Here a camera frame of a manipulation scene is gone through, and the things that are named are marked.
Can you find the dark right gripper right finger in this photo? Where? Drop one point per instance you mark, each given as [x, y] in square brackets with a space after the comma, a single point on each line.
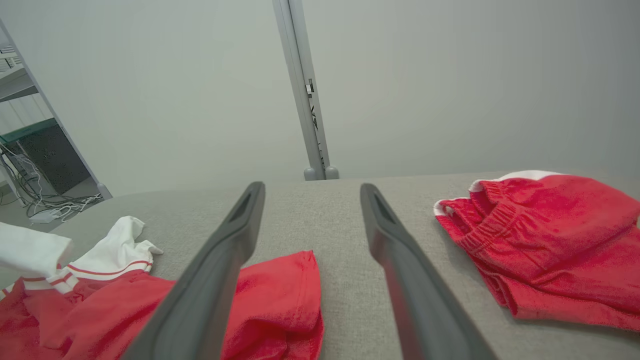
[420, 310]

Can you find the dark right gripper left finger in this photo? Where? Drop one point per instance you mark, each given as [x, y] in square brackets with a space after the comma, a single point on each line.
[200, 300]

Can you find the red white basketball jersey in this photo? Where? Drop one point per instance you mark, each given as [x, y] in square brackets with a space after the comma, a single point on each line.
[275, 300]

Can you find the red shorts white stripe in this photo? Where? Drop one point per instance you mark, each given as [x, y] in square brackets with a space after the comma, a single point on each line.
[550, 240]

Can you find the white power strip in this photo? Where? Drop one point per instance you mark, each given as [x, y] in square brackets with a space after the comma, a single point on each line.
[45, 216]

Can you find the black cabinet green top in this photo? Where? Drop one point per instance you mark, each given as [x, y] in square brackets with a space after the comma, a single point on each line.
[50, 160]

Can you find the white metal shelf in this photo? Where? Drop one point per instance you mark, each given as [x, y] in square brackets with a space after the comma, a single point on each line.
[12, 82]

